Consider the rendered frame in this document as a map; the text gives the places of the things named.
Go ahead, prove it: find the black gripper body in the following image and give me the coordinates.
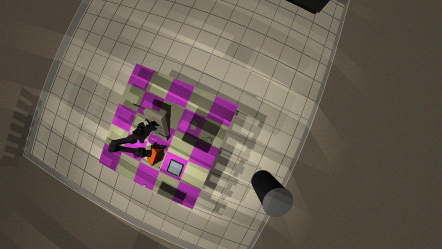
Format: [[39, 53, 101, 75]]
[[142, 124, 157, 136]]

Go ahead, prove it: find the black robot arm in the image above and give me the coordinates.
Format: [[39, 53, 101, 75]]
[[108, 122, 152, 158]]

